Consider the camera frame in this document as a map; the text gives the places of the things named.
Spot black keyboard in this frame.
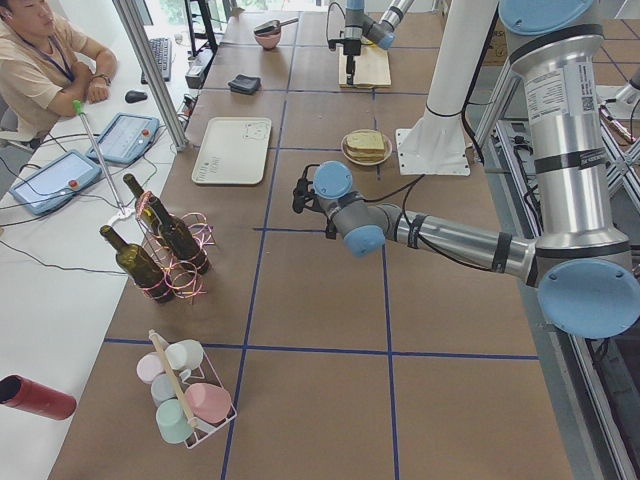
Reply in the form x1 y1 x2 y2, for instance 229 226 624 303
148 37 173 82

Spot metal rod with green tip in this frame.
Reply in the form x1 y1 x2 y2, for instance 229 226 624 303
72 99 135 226

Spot white cup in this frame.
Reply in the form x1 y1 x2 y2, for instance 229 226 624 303
164 339 204 371

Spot cream bear tray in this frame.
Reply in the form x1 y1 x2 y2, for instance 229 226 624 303
191 117 272 185

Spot far blue teach pendant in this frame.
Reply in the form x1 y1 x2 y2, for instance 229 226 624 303
96 113 160 166

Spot mint green cup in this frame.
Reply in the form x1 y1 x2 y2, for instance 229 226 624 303
155 398 194 444

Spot green wine bottle rear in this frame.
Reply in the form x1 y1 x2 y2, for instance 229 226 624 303
123 173 157 229

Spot seated person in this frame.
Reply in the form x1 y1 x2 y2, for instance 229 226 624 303
1 1 118 140

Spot black computer mouse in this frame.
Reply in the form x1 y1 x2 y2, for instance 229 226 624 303
124 90 148 104

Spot black power strip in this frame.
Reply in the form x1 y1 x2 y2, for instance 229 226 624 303
185 48 214 90

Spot red cylinder tube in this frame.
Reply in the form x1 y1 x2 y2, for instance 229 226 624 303
1 375 77 420

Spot green wine bottle middle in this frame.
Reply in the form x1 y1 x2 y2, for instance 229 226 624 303
148 195 210 274

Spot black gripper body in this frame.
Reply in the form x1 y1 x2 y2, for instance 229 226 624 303
342 38 360 56
325 210 338 238

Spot near blue teach pendant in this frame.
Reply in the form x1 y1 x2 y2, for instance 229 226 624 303
9 149 102 215

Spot metal scoop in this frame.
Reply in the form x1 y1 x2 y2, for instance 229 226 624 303
253 18 299 36

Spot grey cup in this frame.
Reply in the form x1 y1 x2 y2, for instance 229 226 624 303
150 373 177 407

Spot aluminium frame post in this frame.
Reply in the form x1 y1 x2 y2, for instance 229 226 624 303
112 0 188 152

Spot wooden rack handle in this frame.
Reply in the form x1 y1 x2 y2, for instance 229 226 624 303
148 329 198 428

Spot grey folded cloth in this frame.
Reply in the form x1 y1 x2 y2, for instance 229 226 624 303
228 74 261 95

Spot cardboard box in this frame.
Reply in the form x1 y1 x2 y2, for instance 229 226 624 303
483 25 508 67

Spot copper wire bottle rack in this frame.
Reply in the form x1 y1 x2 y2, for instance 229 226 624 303
136 191 215 301

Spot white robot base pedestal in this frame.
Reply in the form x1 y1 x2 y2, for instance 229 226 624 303
396 1 498 176

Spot blue teach pendant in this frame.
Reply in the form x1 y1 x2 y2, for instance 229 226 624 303
9 149 102 215
96 113 160 166

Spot wooden cutting board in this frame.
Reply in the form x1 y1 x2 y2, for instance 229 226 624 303
338 45 392 89

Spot pink bowl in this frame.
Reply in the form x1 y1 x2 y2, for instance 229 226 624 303
254 27 281 50

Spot green wine bottle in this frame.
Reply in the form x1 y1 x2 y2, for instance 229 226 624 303
123 173 157 229
148 195 210 274
99 225 175 303

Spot green wine bottle front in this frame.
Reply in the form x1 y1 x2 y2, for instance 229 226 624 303
99 225 175 303

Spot light pink cup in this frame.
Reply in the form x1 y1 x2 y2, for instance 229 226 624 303
136 352 165 385

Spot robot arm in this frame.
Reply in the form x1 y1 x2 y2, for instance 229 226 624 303
294 1 639 340
337 0 414 86

